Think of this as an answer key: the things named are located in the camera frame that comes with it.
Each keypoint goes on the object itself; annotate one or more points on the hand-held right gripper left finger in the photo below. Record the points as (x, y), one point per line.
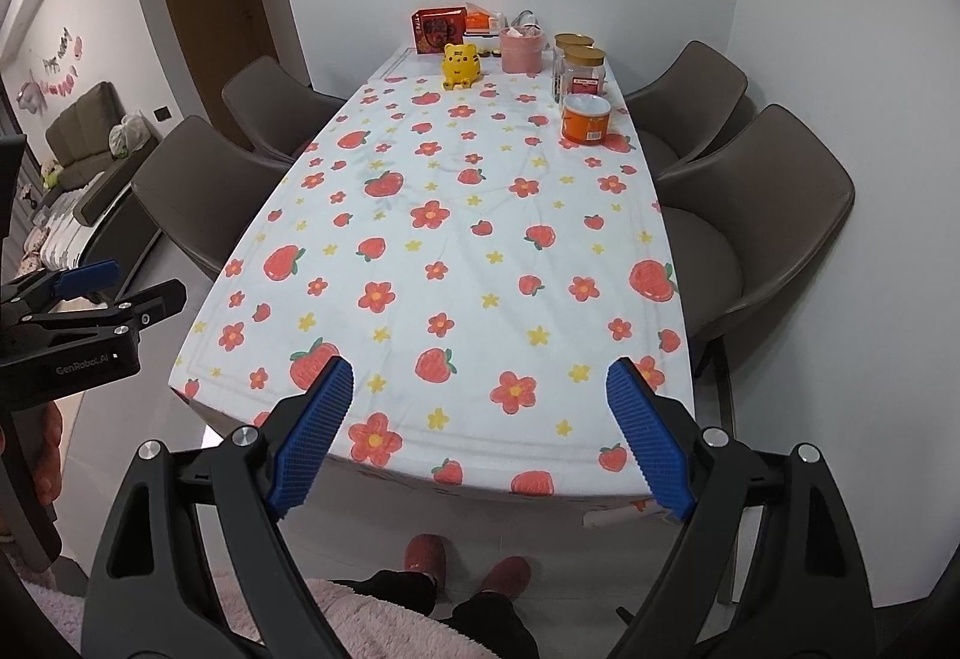
(315, 434)

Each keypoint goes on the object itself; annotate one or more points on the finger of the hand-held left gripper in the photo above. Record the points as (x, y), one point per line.
(142, 306)
(86, 276)

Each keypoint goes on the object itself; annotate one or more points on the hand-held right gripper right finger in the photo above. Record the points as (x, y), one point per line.
(649, 438)

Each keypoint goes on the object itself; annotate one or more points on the person's left hand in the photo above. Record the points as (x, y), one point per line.
(51, 449)

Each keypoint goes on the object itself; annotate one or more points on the striped cloth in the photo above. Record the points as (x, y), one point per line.
(60, 231)

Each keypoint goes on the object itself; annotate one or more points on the brown dining chair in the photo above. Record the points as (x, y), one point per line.
(202, 186)
(277, 104)
(765, 201)
(690, 96)

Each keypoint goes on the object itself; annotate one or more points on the white bag on sofa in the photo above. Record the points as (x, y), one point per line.
(133, 135)

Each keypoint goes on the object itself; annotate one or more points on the grey sofa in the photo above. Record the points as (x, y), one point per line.
(82, 119)

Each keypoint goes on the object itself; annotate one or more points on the pink slipper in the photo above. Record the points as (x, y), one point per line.
(425, 554)
(504, 573)

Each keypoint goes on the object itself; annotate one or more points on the pink fleece robe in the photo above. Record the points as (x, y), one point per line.
(352, 621)

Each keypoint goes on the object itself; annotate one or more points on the black trousers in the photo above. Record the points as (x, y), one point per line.
(487, 621)

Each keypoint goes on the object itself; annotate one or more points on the strawberry flower print tablecloth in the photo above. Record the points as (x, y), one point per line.
(480, 239)

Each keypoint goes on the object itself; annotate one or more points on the orange round can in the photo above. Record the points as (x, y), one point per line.
(585, 122)

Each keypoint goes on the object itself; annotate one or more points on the clear jar of round snacks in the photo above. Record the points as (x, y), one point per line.
(585, 75)

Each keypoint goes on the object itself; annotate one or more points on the clear jar of seeds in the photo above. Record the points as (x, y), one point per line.
(561, 66)

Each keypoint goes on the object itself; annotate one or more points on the yellow tiger toy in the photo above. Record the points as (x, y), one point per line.
(460, 66)

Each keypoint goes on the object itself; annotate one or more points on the red patterned box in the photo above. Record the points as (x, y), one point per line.
(439, 31)

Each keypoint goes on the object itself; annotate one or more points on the pink bucket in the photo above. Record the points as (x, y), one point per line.
(520, 53)

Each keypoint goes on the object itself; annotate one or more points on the orange box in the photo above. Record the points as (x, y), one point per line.
(484, 19)

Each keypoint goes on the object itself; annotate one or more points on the black wall outlet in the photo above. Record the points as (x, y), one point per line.
(163, 114)

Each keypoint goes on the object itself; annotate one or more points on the pink wall decoration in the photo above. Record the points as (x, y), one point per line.
(52, 81)

